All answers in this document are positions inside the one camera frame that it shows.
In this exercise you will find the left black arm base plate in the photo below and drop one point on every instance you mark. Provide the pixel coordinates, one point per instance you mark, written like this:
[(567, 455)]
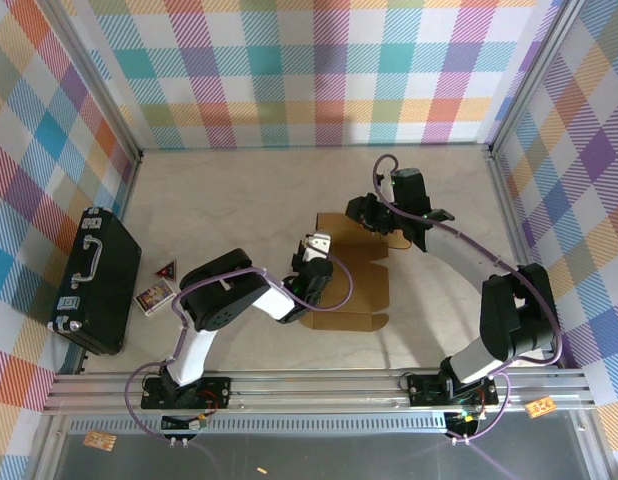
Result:
[(214, 392)]

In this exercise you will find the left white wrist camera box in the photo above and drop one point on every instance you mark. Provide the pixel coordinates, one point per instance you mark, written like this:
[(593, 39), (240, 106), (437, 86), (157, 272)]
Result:
[(319, 245)]

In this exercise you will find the small colourful card box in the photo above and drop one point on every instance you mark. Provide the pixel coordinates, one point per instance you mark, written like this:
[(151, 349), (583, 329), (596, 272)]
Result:
[(155, 298)]

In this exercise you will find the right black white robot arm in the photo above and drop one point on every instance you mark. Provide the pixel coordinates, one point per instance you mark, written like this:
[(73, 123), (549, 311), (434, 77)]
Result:
[(514, 310)]

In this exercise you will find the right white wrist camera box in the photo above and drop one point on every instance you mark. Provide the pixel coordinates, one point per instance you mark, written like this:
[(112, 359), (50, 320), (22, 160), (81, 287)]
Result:
[(387, 182)]

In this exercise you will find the aluminium frame post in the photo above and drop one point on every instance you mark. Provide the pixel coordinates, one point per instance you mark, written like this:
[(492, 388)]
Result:
[(534, 75), (96, 80)]

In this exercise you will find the right aluminium frame post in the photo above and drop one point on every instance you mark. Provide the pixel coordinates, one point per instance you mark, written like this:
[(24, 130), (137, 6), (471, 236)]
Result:
[(534, 75)]

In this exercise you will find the brown cardboard paper box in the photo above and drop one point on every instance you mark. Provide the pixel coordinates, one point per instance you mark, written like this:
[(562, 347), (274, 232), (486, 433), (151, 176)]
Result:
[(359, 290)]

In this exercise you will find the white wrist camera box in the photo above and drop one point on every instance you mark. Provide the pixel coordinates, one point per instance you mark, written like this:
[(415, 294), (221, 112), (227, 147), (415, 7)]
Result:
[(319, 245), (387, 182)]

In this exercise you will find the perforated metal strip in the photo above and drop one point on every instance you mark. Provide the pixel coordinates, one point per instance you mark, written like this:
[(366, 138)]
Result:
[(319, 425)]

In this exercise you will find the left aluminium frame post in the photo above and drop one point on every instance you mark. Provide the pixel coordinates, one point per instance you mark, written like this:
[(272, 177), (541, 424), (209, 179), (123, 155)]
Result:
[(96, 80)]

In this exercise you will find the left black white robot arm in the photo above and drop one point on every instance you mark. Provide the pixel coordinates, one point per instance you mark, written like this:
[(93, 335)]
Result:
[(224, 295)]

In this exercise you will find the orange printed tag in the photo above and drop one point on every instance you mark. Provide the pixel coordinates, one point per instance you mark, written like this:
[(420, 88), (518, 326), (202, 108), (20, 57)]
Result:
[(100, 441), (540, 407)]

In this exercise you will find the aluminium mounting rail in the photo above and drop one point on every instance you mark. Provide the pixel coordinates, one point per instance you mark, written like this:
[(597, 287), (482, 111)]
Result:
[(319, 392)]

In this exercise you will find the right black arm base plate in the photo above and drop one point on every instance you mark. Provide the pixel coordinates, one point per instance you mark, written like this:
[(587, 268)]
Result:
[(424, 390)]

